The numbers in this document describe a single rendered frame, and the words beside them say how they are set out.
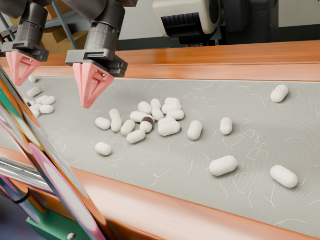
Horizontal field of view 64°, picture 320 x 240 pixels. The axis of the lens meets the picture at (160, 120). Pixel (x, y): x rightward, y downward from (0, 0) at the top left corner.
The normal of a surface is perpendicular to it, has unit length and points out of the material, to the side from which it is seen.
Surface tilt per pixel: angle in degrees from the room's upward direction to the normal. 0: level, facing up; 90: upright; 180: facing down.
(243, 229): 0
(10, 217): 0
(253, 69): 45
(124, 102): 0
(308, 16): 90
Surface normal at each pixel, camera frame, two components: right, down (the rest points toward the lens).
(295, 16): -0.47, 0.62
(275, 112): -0.26, -0.78
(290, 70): -0.51, -0.11
